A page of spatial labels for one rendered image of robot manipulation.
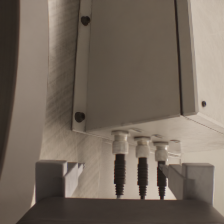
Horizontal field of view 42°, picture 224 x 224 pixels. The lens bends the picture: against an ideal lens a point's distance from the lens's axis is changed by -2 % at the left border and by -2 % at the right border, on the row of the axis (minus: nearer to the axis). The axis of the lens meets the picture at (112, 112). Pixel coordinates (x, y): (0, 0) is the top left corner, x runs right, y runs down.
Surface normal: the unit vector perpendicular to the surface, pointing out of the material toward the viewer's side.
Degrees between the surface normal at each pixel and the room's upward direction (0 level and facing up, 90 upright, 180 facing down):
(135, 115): 137
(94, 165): 90
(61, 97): 90
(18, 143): 90
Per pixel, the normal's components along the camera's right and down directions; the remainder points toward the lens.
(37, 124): 0.76, -0.16
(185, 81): -0.65, -0.22
